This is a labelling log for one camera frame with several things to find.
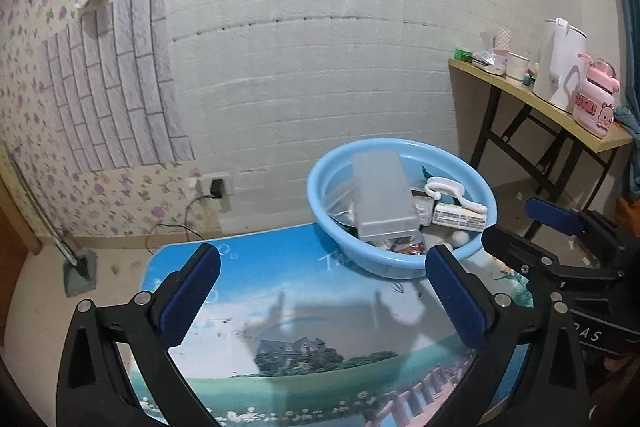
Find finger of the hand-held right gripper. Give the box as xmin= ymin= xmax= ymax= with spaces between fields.
xmin=482 ymin=224 xmax=621 ymax=303
xmin=525 ymin=198 xmax=626 ymax=253

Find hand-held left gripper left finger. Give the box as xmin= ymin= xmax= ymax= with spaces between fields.
xmin=56 ymin=243 xmax=222 ymax=427

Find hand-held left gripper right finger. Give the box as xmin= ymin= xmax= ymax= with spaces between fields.
xmin=425 ymin=244 xmax=591 ymax=427

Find white toothpaste box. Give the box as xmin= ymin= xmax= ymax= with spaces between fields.
xmin=432 ymin=202 xmax=487 ymax=230

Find red snack packet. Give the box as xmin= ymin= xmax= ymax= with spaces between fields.
xmin=390 ymin=239 xmax=428 ymax=258

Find blue plastic basin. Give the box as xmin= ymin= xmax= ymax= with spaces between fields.
xmin=306 ymin=139 xmax=498 ymax=279

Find white plastic hanger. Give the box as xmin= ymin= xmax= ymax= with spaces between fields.
xmin=424 ymin=177 xmax=488 ymax=215

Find translucent plastic box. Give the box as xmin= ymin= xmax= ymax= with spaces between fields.
xmin=351 ymin=150 xmax=420 ymax=242

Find orange clothing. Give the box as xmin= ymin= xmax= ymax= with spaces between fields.
xmin=615 ymin=194 xmax=640 ymax=228

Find wooden side table black legs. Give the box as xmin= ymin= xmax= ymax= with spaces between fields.
xmin=448 ymin=58 xmax=633 ymax=240

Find grey block with pole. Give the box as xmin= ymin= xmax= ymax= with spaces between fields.
xmin=10 ymin=147 xmax=100 ymax=298

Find pink water bottle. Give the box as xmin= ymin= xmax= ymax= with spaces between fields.
xmin=572 ymin=53 xmax=622 ymax=138

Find white electric kettle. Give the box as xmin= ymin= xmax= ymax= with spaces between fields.
xmin=532 ymin=18 xmax=590 ymax=114

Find white plastic packet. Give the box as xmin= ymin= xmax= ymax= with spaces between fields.
xmin=472 ymin=49 xmax=508 ymax=75

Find blue curtain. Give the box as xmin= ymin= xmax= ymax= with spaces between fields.
xmin=607 ymin=0 xmax=640 ymax=192

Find black charger cable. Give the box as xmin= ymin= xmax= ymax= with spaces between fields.
xmin=146 ymin=196 xmax=213 ymax=258

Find white wall socket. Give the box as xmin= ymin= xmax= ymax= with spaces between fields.
xmin=187 ymin=172 xmax=235 ymax=210

